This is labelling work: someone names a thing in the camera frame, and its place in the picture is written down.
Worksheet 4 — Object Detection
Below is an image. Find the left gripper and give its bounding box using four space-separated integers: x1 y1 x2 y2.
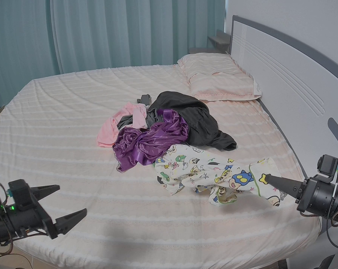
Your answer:
8 184 87 240

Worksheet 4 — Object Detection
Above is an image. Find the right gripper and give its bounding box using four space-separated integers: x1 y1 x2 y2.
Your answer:
262 173 338 218

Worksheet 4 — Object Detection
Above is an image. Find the white printed pyjama top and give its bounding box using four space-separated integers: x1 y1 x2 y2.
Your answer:
153 144 282 207

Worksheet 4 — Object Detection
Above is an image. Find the bed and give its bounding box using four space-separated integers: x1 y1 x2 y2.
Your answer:
0 15 338 269

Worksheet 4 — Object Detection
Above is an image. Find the pink garment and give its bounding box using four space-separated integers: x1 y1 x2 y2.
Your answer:
97 101 148 148

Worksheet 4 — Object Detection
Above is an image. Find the purple satin garment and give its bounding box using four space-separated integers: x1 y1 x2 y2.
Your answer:
112 108 189 173

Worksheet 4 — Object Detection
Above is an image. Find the grey garment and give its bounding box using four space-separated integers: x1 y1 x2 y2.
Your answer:
117 94 158 129

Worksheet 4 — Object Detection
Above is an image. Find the black garment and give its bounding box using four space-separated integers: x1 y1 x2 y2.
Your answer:
148 91 237 151

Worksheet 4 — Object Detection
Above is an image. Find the pale pink pillow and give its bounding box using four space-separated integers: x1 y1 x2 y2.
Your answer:
177 53 262 102

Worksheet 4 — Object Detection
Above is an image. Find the grey bedside table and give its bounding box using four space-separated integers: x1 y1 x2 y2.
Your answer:
189 30 232 55

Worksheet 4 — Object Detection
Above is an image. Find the blue-green curtain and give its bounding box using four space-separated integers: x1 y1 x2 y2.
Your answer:
0 0 60 114
50 0 228 75

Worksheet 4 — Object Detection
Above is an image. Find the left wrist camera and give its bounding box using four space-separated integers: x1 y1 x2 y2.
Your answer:
7 179 35 209

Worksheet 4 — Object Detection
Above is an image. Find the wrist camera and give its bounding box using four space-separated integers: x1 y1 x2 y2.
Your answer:
7 179 35 209
316 155 338 184

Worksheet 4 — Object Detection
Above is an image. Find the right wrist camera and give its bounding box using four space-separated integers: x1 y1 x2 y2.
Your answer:
316 155 338 184

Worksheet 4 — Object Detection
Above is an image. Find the black cable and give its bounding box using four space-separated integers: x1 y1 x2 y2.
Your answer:
325 216 338 249

